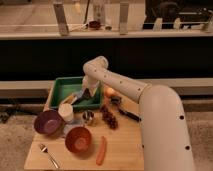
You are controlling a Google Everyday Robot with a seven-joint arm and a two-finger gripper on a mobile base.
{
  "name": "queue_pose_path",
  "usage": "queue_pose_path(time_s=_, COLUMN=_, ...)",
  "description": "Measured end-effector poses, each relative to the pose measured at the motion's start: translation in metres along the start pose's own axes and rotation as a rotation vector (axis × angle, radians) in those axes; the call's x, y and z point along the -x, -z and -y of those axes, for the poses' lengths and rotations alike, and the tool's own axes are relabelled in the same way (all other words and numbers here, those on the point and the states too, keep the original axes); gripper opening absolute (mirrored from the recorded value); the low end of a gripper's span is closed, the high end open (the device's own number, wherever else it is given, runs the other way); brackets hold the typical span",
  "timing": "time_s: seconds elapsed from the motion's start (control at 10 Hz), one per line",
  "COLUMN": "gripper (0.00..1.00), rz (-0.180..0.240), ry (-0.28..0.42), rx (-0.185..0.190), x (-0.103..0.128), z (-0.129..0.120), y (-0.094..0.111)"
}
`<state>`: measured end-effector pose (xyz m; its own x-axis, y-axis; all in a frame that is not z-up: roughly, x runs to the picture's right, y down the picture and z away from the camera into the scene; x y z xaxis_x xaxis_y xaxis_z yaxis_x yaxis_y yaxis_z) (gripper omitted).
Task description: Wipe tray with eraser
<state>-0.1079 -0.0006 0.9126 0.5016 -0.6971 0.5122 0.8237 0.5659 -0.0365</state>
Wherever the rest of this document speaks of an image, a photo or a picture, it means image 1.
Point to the dark red grapes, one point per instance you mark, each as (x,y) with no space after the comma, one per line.
(108,118)

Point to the white cup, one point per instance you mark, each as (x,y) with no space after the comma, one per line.
(66,112)

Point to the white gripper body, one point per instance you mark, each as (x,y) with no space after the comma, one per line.
(90,83)

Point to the black handled tool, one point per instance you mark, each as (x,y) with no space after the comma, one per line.
(117,101)

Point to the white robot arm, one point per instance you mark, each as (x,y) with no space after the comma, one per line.
(165,137)

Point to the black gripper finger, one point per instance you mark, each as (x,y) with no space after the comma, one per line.
(86,94)

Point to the dark red background bowl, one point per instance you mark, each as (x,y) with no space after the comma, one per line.
(94,25)

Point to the wooden table board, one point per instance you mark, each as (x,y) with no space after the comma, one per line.
(124,149)

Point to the green plastic tray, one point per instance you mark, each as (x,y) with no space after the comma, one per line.
(64,86)

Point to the small metal cup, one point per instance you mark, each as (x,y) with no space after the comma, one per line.
(88,117)

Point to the orange-brown bowl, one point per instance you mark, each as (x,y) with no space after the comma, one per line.
(78,140)

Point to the silver fork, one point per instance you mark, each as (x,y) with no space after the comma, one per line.
(44,149)

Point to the orange carrot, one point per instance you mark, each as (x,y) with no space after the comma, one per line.
(102,151)

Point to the orange fruit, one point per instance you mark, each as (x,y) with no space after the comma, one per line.
(108,92)

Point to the purple bowl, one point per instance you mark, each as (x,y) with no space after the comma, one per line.
(48,122)

